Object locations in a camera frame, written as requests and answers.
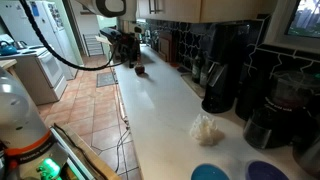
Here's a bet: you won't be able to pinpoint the black coffee maker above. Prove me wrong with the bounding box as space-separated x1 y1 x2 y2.
202 22 250 113

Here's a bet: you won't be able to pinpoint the upper wooden cabinets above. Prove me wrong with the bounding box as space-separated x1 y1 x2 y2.
137 0 278 23

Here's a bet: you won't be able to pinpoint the window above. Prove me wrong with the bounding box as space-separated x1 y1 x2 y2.
264 0 320 54

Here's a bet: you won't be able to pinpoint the white stove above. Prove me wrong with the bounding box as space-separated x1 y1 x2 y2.
0 46 67 105

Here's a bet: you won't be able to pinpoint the blue kettle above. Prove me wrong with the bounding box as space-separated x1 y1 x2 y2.
0 41 17 56

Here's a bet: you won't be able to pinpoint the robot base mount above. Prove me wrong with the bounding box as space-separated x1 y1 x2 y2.
4 125 121 180

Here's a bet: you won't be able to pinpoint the black blender appliance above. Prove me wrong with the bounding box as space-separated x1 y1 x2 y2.
243 71 320 149

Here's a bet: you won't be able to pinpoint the small red-capped sauce bottle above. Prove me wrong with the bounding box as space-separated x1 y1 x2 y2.
134 56 145 75

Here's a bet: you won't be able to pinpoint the grey floor mat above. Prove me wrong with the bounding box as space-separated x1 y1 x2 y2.
96 72 117 88

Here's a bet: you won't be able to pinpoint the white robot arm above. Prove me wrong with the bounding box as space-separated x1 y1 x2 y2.
0 0 137 164

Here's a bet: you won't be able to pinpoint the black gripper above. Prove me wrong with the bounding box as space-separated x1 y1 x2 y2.
100 27 139 68

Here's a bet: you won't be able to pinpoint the blue bowl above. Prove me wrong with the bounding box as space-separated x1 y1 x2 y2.
191 164 230 180

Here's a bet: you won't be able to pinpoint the clear gold-capped bottle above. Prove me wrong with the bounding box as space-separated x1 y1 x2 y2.
199 60 208 88

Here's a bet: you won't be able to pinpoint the white refrigerator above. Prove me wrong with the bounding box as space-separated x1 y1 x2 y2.
0 0 78 65

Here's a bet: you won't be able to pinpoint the green olive oil bottle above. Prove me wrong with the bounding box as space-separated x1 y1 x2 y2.
192 50 203 83

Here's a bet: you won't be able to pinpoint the purple bowl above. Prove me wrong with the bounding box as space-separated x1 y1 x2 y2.
245 161 289 180

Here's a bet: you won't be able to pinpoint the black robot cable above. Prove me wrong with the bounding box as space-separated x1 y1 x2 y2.
18 0 129 72

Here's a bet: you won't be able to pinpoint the wooden cutting board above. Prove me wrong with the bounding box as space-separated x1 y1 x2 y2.
159 31 174 62

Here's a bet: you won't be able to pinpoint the white crumpled cloth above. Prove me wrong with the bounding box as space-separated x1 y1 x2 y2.
189 114 225 146

